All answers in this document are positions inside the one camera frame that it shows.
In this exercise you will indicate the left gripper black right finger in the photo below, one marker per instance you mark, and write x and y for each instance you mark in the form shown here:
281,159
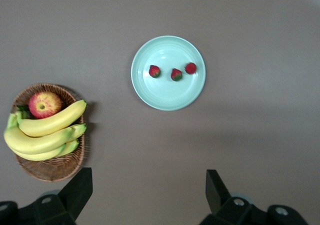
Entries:
222,200

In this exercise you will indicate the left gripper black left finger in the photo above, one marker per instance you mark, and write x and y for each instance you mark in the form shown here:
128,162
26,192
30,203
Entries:
72,200

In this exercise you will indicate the red toy strawberry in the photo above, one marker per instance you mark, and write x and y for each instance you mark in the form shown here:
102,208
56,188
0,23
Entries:
176,74
190,68
154,71

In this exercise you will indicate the pale green plate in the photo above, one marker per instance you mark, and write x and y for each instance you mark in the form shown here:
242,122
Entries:
170,95

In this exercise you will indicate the brown wicker basket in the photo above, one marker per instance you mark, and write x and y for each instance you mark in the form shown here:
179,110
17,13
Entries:
55,170

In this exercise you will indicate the greenish yellow banana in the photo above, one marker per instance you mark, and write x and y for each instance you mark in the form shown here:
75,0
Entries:
37,157

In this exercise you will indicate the brown table cloth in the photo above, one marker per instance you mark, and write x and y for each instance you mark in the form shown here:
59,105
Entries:
225,135

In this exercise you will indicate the red yellow apple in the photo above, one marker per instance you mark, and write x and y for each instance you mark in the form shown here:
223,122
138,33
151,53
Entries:
45,105

